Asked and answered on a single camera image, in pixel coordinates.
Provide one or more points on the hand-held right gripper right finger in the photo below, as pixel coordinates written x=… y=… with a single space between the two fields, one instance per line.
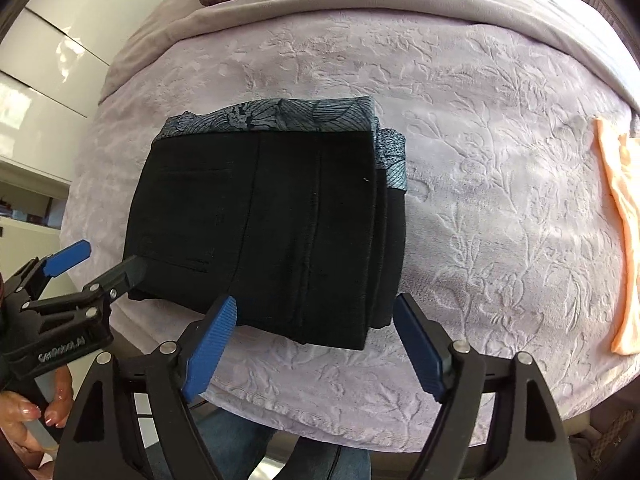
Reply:
x=420 y=347

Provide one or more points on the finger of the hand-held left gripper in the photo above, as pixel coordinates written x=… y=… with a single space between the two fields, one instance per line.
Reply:
x=132 y=272
x=67 y=257

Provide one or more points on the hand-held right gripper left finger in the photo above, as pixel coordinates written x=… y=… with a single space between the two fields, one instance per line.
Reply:
x=210 y=347

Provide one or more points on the black pants with patterned lining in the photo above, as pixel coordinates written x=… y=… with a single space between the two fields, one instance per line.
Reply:
x=270 y=225

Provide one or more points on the person's left hand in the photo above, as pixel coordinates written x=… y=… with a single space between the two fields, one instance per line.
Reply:
x=20 y=415

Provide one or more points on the white open shelf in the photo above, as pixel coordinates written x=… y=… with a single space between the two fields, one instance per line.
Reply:
x=30 y=210

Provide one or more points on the lavender embossed blanket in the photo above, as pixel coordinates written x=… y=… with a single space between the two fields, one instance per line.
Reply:
x=500 y=185

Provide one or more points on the white glossy wardrobe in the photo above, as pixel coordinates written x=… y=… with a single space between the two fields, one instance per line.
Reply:
x=60 y=40

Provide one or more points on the peach cloth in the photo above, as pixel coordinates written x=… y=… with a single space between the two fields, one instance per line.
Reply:
x=625 y=240

